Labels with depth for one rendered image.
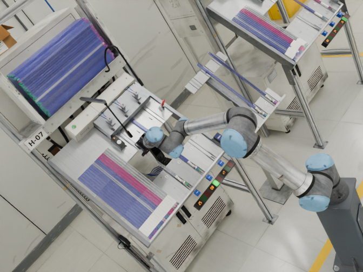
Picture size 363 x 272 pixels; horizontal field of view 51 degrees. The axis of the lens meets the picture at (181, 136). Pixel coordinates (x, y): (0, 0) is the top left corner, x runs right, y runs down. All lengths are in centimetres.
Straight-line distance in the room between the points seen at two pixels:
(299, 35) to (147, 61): 189
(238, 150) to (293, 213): 119
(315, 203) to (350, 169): 112
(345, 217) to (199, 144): 84
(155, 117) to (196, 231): 84
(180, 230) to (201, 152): 61
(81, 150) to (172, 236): 81
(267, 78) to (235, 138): 141
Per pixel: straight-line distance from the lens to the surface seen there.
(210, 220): 266
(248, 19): 270
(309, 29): 282
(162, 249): 247
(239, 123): 155
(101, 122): 216
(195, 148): 214
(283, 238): 255
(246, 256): 258
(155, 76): 419
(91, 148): 216
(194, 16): 285
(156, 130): 178
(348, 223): 197
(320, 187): 168
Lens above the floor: 200
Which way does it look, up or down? 31 degrees down
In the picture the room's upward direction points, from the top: 34 degrees counter-clockwise
